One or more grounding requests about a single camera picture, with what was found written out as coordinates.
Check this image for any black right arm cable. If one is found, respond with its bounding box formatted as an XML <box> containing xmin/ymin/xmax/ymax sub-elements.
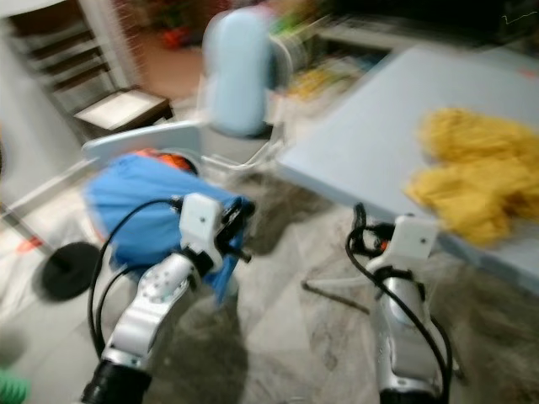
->
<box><xmin>347</xmin><ymin>240</ymin><xmax>454</xmax><ymax>404</ymax></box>

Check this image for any dark wooden shelf unit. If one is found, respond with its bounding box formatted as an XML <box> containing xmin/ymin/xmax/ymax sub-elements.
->
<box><xmin>8</xmin><ymin>0</ymin><xmax>136</xmax><ymax>119</ymax></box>

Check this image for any green ribbed hose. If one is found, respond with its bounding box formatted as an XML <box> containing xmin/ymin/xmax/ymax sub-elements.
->
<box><xmin>0</xmin><ymin>366</ymin><xmax>35</xmax><ymax>404</ymax></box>

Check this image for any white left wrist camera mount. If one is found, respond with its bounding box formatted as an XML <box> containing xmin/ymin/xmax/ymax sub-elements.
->
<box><xmin>179</xmin><ymin>192</ymin><xmax>228</xmax><ymax>258</ymax></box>

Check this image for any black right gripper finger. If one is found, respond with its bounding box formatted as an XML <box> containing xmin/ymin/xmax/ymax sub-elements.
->
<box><xmin>345</xmin><ymin>202</ymin><xmax>368</xmax><ymax>249</ymax></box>

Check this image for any white television stand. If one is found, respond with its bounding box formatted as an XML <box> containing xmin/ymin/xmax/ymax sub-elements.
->
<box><xmin>316</xmin><ymin>21</ymin><xmax>498</xmax><ymax>51</ymax></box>

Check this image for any yellow shirt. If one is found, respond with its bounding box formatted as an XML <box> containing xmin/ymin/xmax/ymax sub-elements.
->
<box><xmin>404</xmin><ymin>105</ymin><xmax>539</xmax><ymax>249</ymax></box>

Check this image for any dark side table white top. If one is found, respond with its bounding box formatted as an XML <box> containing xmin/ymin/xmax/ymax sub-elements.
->
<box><xmin>74</xmin><ymin>88</ymin><xmax>173</xmax><ymax>142</ymax></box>

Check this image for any black television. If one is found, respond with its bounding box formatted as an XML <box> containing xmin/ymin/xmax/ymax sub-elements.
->
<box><xmin>328</xmin><ymin>0</ymin><xmax>539</xmax><ymax>43</ymax></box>

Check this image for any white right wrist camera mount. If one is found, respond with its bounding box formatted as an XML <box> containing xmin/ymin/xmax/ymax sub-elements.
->
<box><xmin>379</xmin><ymin>215</ymin><xmax>440</xmax><ymax>270</ymax></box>

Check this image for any orange garment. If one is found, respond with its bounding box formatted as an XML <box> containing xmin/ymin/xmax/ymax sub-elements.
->
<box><xmin>135</xmin><ymin>150</ymin><xmax>199</xmax><ymax>172</ymax></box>

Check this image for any white grey folding chair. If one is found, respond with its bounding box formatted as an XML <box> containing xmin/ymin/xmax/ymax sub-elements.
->
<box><xmin>198</xmin><ymin>34</ymin><xmax>296</xmax><ymax>169</ymax></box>

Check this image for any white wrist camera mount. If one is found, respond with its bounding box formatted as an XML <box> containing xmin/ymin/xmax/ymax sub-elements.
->
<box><xmin>379</xmin><ymin>215</ymin><xmax>440</xmax><ymax>270</ymax></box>
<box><xmin>179</xmin><ymin>192</ymin><xmax>228</xmax><ymax>258</ymax></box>

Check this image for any blue shirt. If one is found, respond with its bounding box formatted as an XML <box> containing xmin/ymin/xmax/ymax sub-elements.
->
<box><xmin>84</xmin><ymin>151</ymin><xmax>253</xmax><ymax>304</ymax></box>

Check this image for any black standing fan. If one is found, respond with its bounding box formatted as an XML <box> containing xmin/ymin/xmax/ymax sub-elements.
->
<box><xmin>0</xmin><ymin>135</ymin><xmax>102</xmax><ymax>302</ymax></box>

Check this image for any pale blue cushion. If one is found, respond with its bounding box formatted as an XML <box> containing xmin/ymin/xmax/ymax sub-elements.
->
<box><xmin>202</xmin><ymin>7</ymin><xmax>283</xmax><ymax>140</ymax></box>

